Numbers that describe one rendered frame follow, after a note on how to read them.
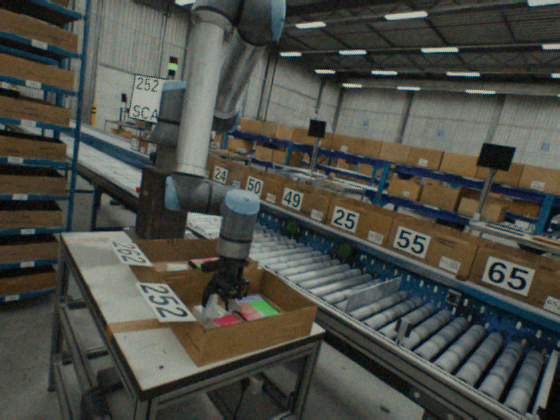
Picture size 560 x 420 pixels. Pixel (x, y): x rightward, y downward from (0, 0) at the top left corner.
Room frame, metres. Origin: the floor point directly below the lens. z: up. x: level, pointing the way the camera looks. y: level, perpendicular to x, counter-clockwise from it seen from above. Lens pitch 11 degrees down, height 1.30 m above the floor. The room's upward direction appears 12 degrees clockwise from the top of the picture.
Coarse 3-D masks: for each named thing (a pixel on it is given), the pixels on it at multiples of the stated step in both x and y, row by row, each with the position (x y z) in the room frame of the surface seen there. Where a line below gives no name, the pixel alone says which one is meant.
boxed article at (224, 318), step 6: (198, 306) 0.91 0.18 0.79; (216, 306) 0.93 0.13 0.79; (198, 312) 0.89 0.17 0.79; (222, 312) 0.90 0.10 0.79; (198, 318) 0.89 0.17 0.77; (210, 318) 0.86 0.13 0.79; (216, 318) 0.86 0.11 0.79; (222, 318) 0.87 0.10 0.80; (228, 318) 0.88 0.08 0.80; (234, 318) 0.88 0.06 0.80; (210, 324) 0.85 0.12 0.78; (216, 324) 0.83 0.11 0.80; (222, 324) 0.84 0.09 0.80
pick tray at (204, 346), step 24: (192, 288) 0.99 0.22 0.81; (264, 288) 1.15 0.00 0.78; (288, 288) 1.06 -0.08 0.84; (192, 312) 0.93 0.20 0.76; (288, 312) 0.88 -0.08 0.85; (312, 312) 0.95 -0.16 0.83; (192, 336) 0.74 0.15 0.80; (216, 336) 0.73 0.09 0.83; (240, 336) 0.78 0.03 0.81; (264, 336) 0.83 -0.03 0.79; (288, 336) 0.89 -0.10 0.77; (192, 360) 0.73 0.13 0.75; (216, 360) 0.74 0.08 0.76
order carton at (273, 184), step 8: (248, 176) 2.45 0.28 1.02; (256, 176) 2.39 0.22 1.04; (264, 176) 2.63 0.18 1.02; (272, 176) 2.69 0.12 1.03; (280, 176) 2.63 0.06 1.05; (264, 184) 2.33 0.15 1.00; (272, 184) 2.28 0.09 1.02; (280, 184) 2.23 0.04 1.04; (304, 184) 2.46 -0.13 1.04; (264, 192) 2.32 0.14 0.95; (272, 192) 2.27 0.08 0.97; (280, 192) 2.22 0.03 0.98; (264, 200) 2.31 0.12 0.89
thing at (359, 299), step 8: (392, 280) 1.46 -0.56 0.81; (368, 288) 1.30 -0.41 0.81; (376, 288) 1.35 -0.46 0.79; (384, 288) 1.41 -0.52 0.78; (392, 288) 1.48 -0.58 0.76; (352, 296) 1.21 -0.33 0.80; (360, 296) 1.26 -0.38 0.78; (368, 296) 1.31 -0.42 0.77; (376, 296) 1.37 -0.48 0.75; (384, 296) 1.43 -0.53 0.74; (352, 304) 1.22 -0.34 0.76; (360, 304) 1.27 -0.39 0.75; (344, 312) 1.20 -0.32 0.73
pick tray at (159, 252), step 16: (144, 240) 1.20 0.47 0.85; (160, 240) 1.24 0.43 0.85; (176, 240) 1.28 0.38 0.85; (192, 240) 1.32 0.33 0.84; (208, 240) 1.37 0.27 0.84; (160, 256) 1.24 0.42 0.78; (176, 256) 1.28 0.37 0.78; (192, 256) 1.33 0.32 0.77; (208, 256) 1.38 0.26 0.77; (144, 272) 1.03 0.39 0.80; (160, 272) 0.96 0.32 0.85; (176, 272) 1.00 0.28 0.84; (192, 272) 1.03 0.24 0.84
